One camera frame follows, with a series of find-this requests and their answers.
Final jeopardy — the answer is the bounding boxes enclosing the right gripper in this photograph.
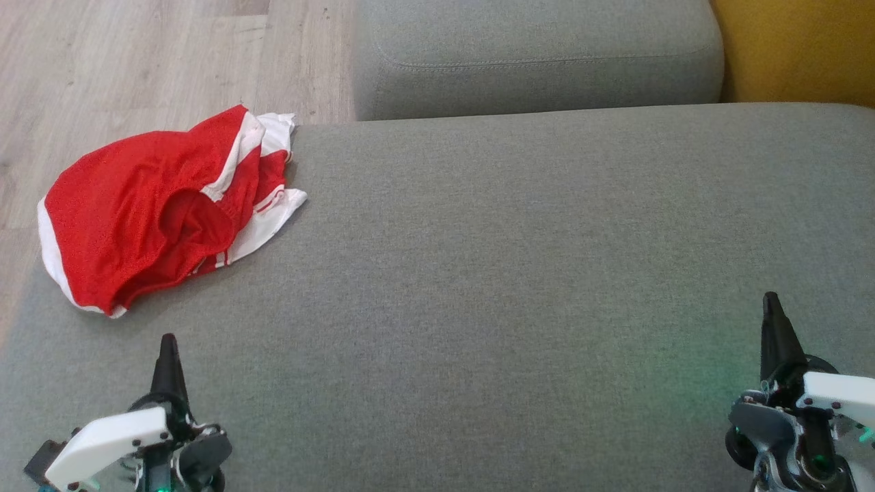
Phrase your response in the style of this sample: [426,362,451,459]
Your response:
[725,292,875,492]

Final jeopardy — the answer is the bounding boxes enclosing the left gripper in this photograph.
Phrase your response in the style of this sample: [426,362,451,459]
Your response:
[24,333,233,492]

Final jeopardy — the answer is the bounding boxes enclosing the red shorts white side stripe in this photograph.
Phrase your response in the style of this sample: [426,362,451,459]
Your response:
[37,104,266,320]

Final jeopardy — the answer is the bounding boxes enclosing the red jersey white sleeves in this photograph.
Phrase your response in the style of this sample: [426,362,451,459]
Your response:
[191,111,308,275]

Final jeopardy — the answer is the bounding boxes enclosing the large grey sofa seat cushion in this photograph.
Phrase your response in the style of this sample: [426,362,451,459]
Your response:
[0,102,875,492]

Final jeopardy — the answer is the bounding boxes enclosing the large yellow sofa backrest cushion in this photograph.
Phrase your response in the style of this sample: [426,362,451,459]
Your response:
[710,0,875,110]

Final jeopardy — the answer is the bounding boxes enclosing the medium grey sofa seat cushion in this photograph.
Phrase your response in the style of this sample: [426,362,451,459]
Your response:
[352,0,725,122]

